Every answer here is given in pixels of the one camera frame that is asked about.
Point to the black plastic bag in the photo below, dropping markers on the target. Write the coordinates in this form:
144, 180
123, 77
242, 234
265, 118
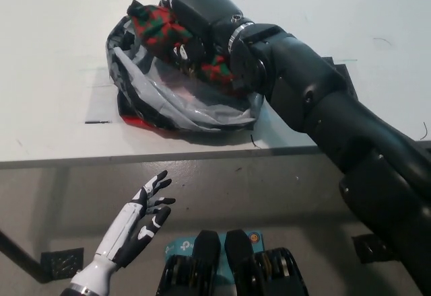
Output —
175, 111

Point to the white and black left hand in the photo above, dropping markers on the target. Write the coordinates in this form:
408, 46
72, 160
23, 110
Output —
128, 232

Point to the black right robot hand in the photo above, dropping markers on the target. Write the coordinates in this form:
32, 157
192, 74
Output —
205, 10

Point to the red package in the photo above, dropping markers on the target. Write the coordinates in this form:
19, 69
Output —
182, 89

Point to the black table leg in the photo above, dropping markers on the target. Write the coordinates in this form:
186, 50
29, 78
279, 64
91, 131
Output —
20, 252

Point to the grey tape patch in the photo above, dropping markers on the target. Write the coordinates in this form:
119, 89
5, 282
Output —
101, 107

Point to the red green coffee bean bag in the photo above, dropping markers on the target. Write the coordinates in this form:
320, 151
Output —
151, 27

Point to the black tape patch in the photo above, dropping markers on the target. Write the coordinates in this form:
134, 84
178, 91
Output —
348, 80

